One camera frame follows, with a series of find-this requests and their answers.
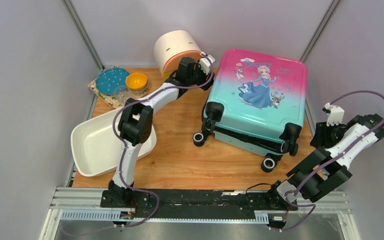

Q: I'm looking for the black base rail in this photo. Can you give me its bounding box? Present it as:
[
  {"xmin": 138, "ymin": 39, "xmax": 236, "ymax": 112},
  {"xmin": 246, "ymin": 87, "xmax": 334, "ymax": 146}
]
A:
[{"xmin": 100, "ymin": 189, "xmax": 298, "ymax": 227}]

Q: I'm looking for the pink and teal kids suitcase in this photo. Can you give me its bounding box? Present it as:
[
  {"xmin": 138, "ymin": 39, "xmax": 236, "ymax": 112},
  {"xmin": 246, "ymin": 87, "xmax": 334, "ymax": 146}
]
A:
[{"xmin": 192, "ymin": 48, "xmax": 308, "ymax": 173}]

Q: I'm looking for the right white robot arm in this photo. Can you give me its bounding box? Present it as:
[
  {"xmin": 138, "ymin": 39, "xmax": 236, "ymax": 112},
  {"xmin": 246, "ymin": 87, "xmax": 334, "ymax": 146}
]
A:
[{"xmin": 264, "ymin": 113, "xmax": 384, "ymax": 210}]

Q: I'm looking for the round pastel drawer cabinet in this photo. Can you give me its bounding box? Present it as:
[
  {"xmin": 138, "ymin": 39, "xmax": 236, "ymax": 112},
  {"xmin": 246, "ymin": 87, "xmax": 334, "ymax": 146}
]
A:
[{"xmin": 153, "ymin": 30, "xmax": 201, "ymax": 80}]

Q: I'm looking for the floral patterned placemat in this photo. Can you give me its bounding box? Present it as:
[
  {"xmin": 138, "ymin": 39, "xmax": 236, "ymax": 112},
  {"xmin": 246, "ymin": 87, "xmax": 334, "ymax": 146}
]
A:
[{"xmin": 88, "ymin": 65, "xmax": 149, "ymax": 109}]

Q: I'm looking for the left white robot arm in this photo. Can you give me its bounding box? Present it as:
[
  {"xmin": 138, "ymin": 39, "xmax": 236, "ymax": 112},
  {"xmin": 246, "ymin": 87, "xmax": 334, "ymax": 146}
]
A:
[{"xmin": 108, "ymin": 53, "xmax": 216, "ymax": 208}]

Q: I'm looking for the white plastic basin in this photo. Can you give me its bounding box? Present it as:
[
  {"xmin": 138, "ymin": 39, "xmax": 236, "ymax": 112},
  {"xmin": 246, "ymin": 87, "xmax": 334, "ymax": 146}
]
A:
[{"xmin": 70, "ymin": 107, "xmax": 157, "ymax": 178}]

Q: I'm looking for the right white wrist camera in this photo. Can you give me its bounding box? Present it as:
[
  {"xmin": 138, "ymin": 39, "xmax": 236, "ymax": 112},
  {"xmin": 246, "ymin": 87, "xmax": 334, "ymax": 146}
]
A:
[{"xmin": 322, "ymin": 102, "xmax": 345, "ymax": 127}]

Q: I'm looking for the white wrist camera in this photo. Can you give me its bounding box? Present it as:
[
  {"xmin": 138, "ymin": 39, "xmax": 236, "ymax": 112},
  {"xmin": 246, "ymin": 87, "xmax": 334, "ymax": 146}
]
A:
[
  {"xmin": 198, "ymin": 51, "xmax": 215, "ymax": 75},
  {"xmin": 322, "ymin": 102, "xmax": 345, "ymax": 127}
]

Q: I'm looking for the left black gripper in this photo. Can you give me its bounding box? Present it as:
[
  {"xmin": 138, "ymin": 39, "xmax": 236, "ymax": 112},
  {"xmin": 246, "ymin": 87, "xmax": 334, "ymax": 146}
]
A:
[{"xmin": 188, "ymin": 61, "xmax": 217, "ymax": 93}]

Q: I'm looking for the clear glass cup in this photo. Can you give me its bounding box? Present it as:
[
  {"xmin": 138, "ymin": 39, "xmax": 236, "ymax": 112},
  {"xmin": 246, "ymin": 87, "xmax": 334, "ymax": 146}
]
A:
[{"xmin": 113, "ymin": 85, "xmax": 134, "ymax": 105}]

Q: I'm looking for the blue polka dot plate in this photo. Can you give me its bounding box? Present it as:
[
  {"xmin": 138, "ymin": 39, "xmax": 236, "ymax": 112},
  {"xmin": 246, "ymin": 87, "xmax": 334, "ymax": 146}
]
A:
[{"xmin": 95, "ymin": 67, "xmax": 130, "ymax": 95}]

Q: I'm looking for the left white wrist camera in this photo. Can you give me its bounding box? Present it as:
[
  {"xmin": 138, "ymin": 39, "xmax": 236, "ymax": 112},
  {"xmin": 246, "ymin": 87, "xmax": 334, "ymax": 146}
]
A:
[{"xmin": 198, "ymin": 51, "xmax": 215, "ymax": 75}]

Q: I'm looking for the yellow bowl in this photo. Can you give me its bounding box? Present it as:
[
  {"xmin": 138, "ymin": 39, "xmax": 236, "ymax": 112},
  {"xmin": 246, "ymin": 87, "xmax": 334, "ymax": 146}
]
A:
[{"xmin": 125, "ymin": 72, "xmax": 148, "ymax": 91}]

